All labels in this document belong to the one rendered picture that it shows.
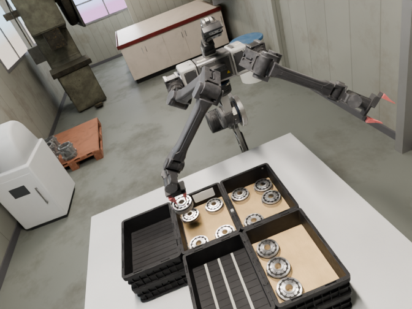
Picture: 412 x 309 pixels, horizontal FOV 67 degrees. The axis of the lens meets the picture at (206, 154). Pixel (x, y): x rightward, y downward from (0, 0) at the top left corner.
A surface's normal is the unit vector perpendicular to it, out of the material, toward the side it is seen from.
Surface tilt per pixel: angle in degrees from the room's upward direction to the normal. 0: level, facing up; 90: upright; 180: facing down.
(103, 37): 90
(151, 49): 90
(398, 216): 0
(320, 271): 0
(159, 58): 90
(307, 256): 0
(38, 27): 91
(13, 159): 71
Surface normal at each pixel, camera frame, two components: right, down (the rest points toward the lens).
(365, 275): -0.29, -0.78
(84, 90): 0.47, 0.39
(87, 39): 0.25, 0.49
